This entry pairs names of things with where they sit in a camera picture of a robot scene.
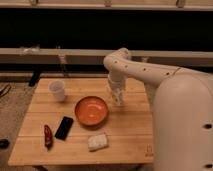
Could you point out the wooden table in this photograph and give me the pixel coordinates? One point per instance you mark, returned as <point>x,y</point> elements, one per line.
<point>128,128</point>

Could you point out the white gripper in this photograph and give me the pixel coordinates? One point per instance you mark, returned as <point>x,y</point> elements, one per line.
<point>116,81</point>

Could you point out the orange ceramic bowl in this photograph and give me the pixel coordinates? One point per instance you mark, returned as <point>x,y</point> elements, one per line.
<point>91,111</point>

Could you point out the grey horizontal rail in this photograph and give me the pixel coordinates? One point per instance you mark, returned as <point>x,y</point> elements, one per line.
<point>95,57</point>

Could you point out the translucent plastic cup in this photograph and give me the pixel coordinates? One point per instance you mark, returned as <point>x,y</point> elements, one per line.
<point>56,88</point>

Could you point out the white sponge block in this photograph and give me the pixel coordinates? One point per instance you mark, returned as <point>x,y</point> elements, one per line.
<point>97,142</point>

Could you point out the black object at left edge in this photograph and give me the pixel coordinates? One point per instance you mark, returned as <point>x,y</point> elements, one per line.
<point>4,143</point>

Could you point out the red chili pepper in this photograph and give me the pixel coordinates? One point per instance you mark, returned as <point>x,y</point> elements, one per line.
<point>48,137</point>

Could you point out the clear plastic bottle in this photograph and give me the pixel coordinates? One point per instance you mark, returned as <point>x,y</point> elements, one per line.
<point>117,95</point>

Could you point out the black smartphone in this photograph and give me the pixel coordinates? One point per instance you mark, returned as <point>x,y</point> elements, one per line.
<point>64,128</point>

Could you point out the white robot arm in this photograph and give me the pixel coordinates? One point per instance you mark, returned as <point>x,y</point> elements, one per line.
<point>182,110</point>

